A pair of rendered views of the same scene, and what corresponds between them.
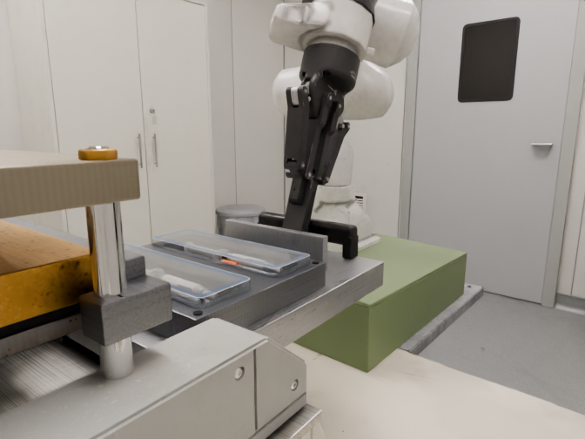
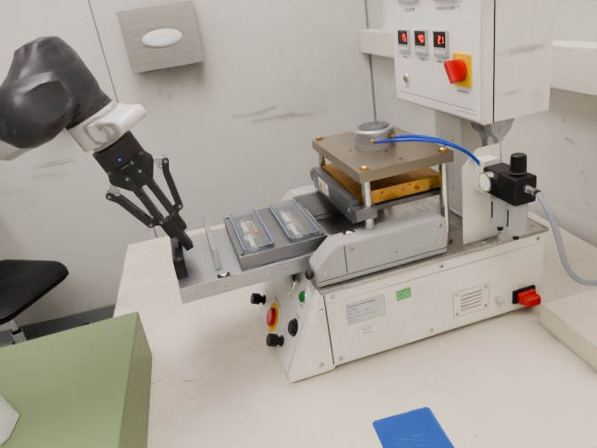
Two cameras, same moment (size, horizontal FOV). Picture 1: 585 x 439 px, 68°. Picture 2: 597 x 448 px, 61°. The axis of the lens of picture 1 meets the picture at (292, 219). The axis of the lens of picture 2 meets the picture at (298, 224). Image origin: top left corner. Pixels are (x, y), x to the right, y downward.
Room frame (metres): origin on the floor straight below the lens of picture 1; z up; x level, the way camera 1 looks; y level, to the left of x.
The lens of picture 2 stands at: (1.06, 0.73, 1.39)
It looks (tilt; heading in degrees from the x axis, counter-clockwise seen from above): 24 degrees down; 220
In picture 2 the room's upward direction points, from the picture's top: 9 degrees counter-clockwise
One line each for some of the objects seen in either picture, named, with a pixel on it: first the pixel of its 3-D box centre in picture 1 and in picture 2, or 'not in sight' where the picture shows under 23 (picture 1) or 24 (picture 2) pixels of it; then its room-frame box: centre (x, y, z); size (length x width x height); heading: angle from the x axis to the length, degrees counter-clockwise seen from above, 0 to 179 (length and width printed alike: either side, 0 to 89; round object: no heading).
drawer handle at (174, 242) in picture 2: (304, 233); (178, 252); (0.55, -0.02, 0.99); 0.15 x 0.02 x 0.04; 53
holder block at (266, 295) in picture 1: (194, 275); (272, 231); (0.40, 0.10, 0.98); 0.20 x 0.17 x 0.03; 53
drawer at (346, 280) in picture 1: (229, 274); (250, 243); (0.44, 0.07, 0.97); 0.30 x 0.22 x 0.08; 143
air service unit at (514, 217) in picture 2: not in sight; (504, 194); (0.25, 0.49, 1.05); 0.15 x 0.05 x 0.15; 53
